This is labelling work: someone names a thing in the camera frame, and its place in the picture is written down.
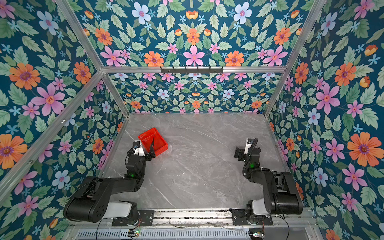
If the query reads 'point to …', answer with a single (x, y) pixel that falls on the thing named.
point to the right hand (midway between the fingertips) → (245, 147)
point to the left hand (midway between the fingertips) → (143, 141)
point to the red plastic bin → (160, 145)
